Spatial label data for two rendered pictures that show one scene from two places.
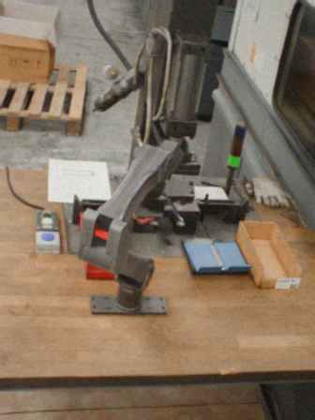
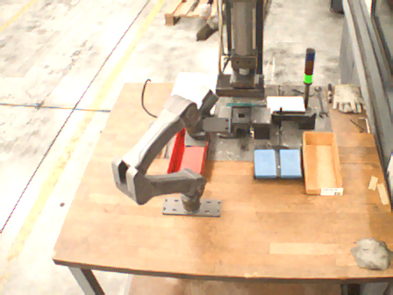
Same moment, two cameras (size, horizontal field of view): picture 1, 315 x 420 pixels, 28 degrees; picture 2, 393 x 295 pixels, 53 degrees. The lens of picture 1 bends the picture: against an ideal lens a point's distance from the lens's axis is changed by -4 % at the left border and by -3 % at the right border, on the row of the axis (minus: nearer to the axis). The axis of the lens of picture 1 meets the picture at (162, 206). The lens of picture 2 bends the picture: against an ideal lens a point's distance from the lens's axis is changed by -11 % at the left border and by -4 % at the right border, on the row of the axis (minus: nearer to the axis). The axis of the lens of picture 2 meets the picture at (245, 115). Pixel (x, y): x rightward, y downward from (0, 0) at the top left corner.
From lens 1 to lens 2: 0.67 m
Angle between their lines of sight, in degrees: 18
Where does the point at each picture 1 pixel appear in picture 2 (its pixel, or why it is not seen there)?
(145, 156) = (171, 106)
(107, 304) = (175, 205)
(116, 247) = (133, 189)
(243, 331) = (277, 237)
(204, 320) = (248, 224)
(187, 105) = (244, 44)
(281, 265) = (333, 171)
